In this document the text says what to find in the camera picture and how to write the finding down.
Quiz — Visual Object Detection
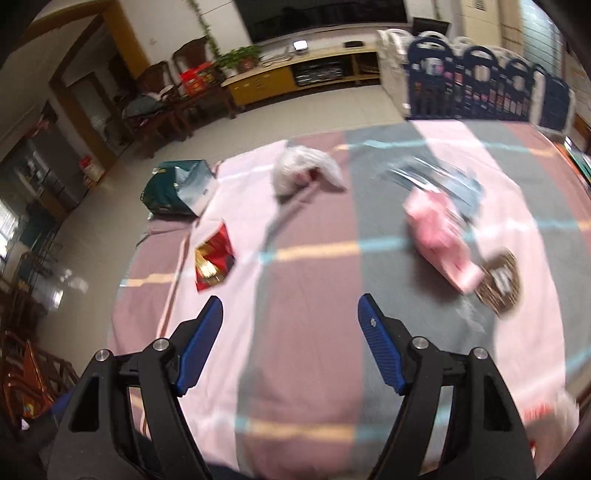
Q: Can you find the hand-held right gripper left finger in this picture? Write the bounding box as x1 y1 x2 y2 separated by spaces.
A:
46 295 225 480

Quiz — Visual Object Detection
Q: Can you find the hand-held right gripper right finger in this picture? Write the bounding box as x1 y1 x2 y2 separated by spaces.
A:
358 293 539 480

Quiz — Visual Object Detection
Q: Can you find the red snack wrapper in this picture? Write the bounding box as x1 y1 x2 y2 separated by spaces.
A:
194 222 237 294

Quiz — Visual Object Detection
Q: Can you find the checked pink tablecloth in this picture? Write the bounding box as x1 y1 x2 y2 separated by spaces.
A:
108 120 591 480

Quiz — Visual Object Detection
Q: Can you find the pink packet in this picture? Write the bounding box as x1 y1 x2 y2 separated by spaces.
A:
404 189 485 294

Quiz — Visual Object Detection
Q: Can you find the brown patterned packet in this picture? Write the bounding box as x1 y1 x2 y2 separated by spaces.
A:
475 249 522 317

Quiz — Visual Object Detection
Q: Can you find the dark green gift bag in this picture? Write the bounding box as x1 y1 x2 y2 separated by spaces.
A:
141 159 220 217

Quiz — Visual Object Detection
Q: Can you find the clear plastic wrapper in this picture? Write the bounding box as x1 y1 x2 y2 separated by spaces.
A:
376 157 485 217

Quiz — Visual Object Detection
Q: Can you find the red-brown wooden chair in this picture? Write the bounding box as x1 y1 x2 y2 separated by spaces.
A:
0 330 81 430

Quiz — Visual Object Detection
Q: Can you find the white plastic bag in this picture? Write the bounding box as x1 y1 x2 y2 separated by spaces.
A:
270 145 347 197

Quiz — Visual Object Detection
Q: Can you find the red and white bag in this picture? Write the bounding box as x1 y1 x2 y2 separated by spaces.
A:
78 157 107 188

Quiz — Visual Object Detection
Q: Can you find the dark wooden armchair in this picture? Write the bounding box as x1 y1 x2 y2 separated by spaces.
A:
173 37 236 134
113 60 185 158

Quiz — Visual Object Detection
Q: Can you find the red gift box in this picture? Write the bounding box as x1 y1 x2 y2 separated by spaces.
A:
179 64 222 96

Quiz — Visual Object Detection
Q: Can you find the yellow wooden TV cabinet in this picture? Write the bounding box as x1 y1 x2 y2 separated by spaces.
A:
222 41 384 112

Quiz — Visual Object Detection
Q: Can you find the green potted plant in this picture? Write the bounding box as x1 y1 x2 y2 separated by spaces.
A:
215 45 264 77

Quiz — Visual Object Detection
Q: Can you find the black television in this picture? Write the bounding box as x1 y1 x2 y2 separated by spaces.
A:
233 0 409 44

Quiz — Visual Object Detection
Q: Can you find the white standing air conditioner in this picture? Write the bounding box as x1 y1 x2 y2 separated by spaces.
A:
462 0 504 47

